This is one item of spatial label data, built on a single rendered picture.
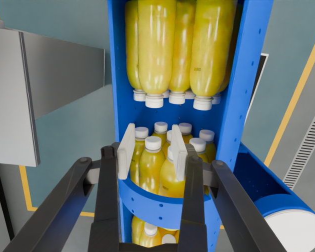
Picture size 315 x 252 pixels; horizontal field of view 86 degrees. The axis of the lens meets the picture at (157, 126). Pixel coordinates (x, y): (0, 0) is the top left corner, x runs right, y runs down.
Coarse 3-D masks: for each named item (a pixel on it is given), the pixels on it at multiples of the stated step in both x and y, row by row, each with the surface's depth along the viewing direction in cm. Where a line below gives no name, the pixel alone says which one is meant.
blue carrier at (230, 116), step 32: (128, 0) 37; (256, 0) 21; (256, 32) 23; (256, 64) 27; (128, 96) 44; (224, 96) 43; (192, 128) 53; (224, 128) 27; (224, 160) 30; (128, 192) 35; (128, 224) 57; (160, 224) 33
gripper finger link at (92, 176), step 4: (112, 144) 17; (116, 144) 17; (116, 148) 16; (116, 152) 16; (116, 156) 15; (96, 160) 14; (100, 160) 14; (116, 160) 14; (92, 164) 14; (96, 164) 14; (116, 164) 14; (92, 168) 13; (96, 168) 13; (88, 172) 13; (92, 172) 13; (96, 172) 13; (88, 176) 13; (92, 176) 13; (96, 176) 14; (84, 180) 13; (88, 180) 13; (92, 180) 14; (96, 180) 14; (84, 184) 13; (88, 184) 14
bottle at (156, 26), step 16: (144, 0) 28; (160, 0) 27; (176, 0) 29; (144, 16) 29; (160, 16) 28; (144, 32) 29; (160, 32) 29; (144, 48) 30; (160, 48) 30; (144, 64) 31; (160, 64) 31; (144, 80) 33; (160, 80) 32; (160, 96) 35
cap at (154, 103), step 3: (147, 99) 35; (150, 99) 35; (153, 99) 35; (156, 99) 35; (159, 99) 35; (162, 99) 36; (147, 102) 36; (150, 102) 35; (153, 102) 35; (156, 102) 35; (159, 102) 35; (162, 102) 36; (147, 105) 36; (150, 105) 35; (153, 105) 35; (156, 105) 35; (159, 105) 36; (162, 105) 36
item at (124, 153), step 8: (128, 128) 19; (128, 136) 17; (120, 144) 15; (128, 144) 16; (120, 152) 14; (128, 152) 16; (120, 160) 15; (128, 160) 16; (120, 168) 15; (128, 168) 17; (120, 176) 15
